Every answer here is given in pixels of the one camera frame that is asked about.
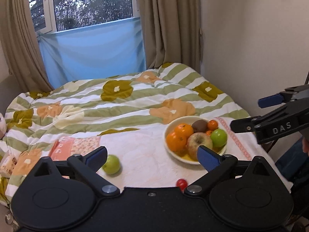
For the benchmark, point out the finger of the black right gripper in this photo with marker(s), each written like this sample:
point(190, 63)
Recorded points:
point(288, 95)
point(248, 124)

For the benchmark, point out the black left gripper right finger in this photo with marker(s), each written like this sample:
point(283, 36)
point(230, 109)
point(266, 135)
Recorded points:
point(239, 193)

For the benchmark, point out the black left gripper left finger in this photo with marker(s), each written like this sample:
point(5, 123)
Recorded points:
point(63, 195)

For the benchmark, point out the green apple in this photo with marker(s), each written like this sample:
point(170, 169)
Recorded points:
point(219, 138)
point(112, 165)

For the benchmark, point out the small tangerine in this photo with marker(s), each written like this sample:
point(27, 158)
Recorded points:
point(212, 125)

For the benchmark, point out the red round tomato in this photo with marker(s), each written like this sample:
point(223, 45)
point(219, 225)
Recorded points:
point(182, 184)

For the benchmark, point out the large orange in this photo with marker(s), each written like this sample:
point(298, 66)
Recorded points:
point(175, 142)

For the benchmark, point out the red oval tomato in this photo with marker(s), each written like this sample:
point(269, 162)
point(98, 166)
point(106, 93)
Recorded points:
point(209, 132)

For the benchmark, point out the dark blue garment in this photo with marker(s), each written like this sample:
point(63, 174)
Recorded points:
point(293, 165)

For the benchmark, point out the brown kiwi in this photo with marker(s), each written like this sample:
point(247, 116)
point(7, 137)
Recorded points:
point(200, 126)

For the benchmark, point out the red yellow apple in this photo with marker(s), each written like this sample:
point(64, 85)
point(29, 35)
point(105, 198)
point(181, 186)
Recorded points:
point(195, 140)

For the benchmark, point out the orange in bowl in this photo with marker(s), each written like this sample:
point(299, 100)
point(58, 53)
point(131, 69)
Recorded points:
point(184, 130)

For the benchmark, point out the cream oval bowl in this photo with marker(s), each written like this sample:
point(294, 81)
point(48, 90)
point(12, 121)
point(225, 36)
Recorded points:
point(183, 156)

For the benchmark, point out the striped floral quilt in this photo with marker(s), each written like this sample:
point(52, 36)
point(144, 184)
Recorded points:
point(89, 109)

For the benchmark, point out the pink plush toy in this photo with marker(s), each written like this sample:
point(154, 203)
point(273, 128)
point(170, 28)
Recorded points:
point(3, 126)

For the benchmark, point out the white pink floral towel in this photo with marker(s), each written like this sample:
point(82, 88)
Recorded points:
point(145, 159)

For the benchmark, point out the beige right curtain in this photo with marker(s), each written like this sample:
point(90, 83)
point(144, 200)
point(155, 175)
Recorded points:
point(171, 32)

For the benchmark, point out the beige curtain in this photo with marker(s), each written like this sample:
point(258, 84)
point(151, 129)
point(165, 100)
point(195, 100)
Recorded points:
point(171, 32)
point(21, 48)

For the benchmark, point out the blue window cloth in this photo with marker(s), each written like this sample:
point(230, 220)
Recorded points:
point(98, 51)

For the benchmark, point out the beige left curtain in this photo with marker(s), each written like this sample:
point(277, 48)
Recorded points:
point(21, 48)

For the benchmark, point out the window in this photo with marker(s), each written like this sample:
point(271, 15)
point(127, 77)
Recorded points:
point(59, 15)

